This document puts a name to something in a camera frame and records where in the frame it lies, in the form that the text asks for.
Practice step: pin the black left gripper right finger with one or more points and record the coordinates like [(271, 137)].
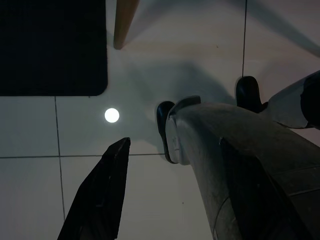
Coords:
[(260, 212)]

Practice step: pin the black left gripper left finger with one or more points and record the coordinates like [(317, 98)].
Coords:
[(100, 195)]

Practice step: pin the grey robot left leg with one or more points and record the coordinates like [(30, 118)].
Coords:
[(212, 137)]

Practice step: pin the grey robot leg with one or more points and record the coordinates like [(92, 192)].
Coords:
[(287, 105), (212, 137)]

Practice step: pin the black robot left foot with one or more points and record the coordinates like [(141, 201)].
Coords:
[(163, 120)]

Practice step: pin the black robot foot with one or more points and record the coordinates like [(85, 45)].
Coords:
[(248, 92), (163, 120)]

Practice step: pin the grey robot right leg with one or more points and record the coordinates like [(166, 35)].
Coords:
[(287, 105)]

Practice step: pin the black robot right foot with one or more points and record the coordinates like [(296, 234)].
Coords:
[(248, 92)]

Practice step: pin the black floor mat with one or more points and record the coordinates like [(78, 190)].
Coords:
[(45, 45)]

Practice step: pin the light wooden table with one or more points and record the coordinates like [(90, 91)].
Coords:
[(125, 25)]

